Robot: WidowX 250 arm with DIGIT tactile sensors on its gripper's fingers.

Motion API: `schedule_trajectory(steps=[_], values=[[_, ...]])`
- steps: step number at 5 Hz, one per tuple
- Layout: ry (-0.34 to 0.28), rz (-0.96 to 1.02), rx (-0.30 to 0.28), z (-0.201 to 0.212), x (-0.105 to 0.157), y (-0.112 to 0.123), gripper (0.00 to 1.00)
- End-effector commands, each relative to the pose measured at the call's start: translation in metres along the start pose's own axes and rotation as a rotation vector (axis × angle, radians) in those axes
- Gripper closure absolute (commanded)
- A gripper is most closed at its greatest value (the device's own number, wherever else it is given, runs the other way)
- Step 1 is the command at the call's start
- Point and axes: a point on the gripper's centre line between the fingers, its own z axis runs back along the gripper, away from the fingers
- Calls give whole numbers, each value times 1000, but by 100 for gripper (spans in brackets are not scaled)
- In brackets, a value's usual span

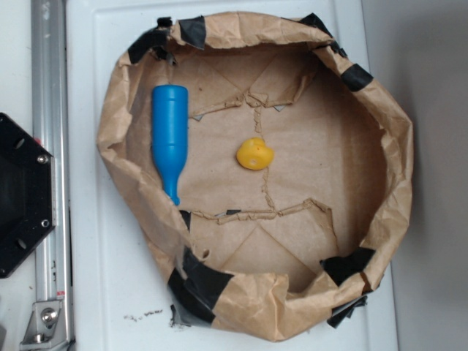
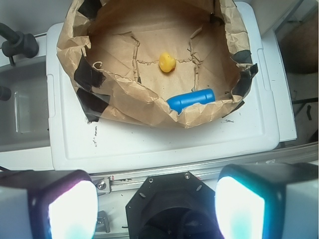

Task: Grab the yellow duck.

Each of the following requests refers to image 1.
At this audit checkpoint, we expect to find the yellow rubber duck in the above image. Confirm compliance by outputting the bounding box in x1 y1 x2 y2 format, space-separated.
236 137 274 170

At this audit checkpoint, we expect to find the brown paper bag tray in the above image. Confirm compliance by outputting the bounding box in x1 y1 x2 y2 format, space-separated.
97 12 413 341

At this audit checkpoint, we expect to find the blue plastic bottle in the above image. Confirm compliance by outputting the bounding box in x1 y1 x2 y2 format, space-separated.
152 85 189 205

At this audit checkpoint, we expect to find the white plastic board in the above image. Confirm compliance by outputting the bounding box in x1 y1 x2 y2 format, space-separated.
66 1 398 350

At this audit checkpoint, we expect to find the aluminium extrusion rail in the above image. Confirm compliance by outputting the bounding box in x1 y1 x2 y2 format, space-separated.
31 1 75 350

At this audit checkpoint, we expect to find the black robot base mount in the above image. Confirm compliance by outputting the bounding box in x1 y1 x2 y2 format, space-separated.
1 113 55 279

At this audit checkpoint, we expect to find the metal corner bracket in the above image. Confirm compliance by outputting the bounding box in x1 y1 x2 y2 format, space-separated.
19 300 67 350

